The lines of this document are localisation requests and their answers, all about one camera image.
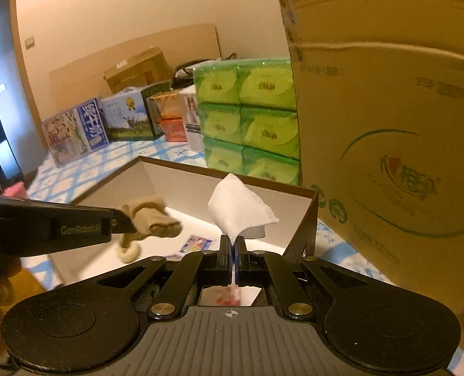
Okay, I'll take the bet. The black bag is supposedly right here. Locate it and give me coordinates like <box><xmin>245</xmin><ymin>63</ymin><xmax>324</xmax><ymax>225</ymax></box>
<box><xmin>172</xmin><ymin>58</ymin><xmax>219</xmax><ymax>87</ymax></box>

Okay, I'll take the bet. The small blue printed packet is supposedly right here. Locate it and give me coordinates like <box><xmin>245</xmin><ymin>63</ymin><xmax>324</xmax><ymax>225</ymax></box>
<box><xmin>180</xmin><ymin>234</ymin><xmax>214</xmax><ymax>254</ymax></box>

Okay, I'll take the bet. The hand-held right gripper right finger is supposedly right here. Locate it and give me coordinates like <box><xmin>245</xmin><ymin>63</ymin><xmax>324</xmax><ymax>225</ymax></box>
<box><xmin>234</xmin><ymin>237</ymin><xmax>413</xmax><ymax>321</ymax></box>

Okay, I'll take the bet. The white box with figure print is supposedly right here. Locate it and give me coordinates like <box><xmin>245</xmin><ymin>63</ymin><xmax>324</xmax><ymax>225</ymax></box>
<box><xmin>179</xmin><ymin>86</ymin><xmax>204</xmax><ymax>153</ymax></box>

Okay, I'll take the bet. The green meadow milk carton box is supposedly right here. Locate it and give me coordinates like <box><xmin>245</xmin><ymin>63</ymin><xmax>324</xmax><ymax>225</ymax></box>
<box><xmin>99</xmin><ymin>80</ymin><xmax>174</xmax><ymax>142</ymax></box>

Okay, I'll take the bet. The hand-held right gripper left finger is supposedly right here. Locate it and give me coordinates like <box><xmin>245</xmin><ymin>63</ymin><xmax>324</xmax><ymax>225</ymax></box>
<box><xmin>55</xmin><ymin>234</ymin><xmax>233</xmax><ymax>321</ymax></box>

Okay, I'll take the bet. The stack of green tissue packs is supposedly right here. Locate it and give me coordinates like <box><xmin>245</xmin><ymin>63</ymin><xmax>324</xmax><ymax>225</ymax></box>
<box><xmin>193</xmin><ymin>58</ymin><xmax>301</xmax><ymax>187</ymax></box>

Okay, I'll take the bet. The large printed cardboard box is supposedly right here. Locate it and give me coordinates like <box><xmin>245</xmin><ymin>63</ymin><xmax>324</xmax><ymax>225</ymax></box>
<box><xmin>271</xmin><ymin>0</ymin><xmax>464</xmax><ymax>316</ymax></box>

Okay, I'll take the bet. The white cloth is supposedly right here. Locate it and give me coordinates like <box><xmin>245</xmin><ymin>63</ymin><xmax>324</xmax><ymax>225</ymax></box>
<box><xmin>207</xmin><ymin>173</ymin><xmax>279</xmax><ymax>286</ymax></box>

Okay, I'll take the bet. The wooden headboard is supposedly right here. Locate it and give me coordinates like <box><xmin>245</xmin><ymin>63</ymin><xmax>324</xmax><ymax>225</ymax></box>
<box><xmin>50</xmin><ymin>23</ymin><xmax>222</xmax><ymax>126</ymax></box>

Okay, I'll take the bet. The brown cardboard box white inside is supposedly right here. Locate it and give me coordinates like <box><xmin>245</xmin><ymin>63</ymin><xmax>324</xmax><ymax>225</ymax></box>
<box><xmin>48</xmin><ymin>156</ymin><xmax>319</xmax><ymax>306</ymax></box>

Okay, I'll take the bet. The red orange snack box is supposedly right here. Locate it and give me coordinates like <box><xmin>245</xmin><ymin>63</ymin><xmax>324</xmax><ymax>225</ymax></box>
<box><xmin>157</xmin><ymin>117</ymin><xmax>189</xmax><ymax>143</ymax></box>

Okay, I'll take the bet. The beige sock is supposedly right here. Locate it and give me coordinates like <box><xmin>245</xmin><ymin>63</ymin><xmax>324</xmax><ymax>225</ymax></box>
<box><xmin>116</xmin><ymin>196</ymin><xmax>182</xmax><ymax>264</ymax></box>

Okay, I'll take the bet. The pink patterned packet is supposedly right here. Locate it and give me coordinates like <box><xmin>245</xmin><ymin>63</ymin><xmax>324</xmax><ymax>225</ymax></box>
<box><xmin>215</xmin><ymin>287</ymin><xmax>243</xmax><ymax>307</ymax></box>

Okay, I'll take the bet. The pink patterned cup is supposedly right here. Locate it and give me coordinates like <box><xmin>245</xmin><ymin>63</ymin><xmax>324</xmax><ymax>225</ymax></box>
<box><xmin>3</xmin><ymin>182</ymin><xmax>27</xmax><ymax>197</ymax></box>

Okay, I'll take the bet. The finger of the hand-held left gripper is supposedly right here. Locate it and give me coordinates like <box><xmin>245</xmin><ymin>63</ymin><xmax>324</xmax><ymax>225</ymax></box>
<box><xmin>112</xmin><ymin>207</ymin><xmax>139</xmax><ymax>236</ymax></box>

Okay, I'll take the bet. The plain brown cardboard box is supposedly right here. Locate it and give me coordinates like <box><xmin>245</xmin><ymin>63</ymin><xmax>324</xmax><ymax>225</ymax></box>
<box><xmin>104</xmin><ymin>46</ymin><xmax>174</xmax><ymax>95</ymax></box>

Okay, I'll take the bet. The blue white milk carton box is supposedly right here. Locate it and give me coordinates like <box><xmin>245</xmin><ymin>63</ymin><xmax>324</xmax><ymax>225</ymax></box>
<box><xmin>42</xmin><ymin>96</ymin><xmax>111</xmax><ymax>167</ymax></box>

